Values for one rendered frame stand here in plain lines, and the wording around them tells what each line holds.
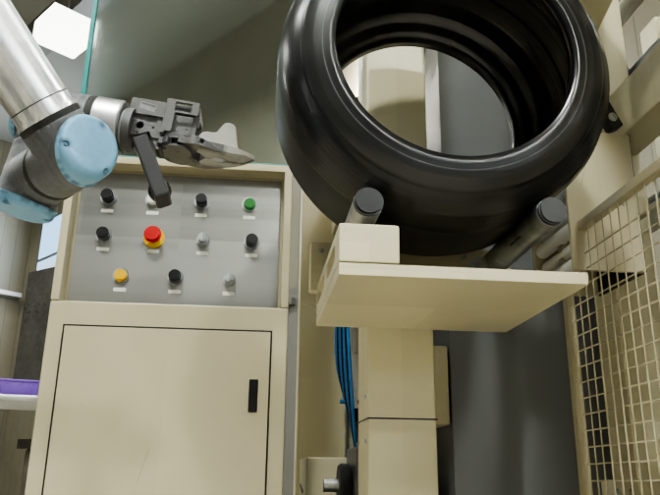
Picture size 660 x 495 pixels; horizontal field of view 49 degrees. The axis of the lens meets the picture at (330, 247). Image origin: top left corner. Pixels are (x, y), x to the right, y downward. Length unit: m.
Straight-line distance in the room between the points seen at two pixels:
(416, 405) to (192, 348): 0.58
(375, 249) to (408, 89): 0.62
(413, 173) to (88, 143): 0.46
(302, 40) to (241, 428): 0.89
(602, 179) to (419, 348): 0.51
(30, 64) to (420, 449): 0.91
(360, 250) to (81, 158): 0.40
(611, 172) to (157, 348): 1.05
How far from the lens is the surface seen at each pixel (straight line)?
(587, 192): 1.53
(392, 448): 1.37
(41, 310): 7.54
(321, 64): 1.14
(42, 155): 1.06
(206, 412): 1.68
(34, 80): 1.05
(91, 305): 1.76
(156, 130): 1.20
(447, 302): 1.19
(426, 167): 1.09
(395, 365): 1.38
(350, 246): 1.03
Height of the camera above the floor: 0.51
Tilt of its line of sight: 18 degrees up
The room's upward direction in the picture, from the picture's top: 1 degrees clockwise
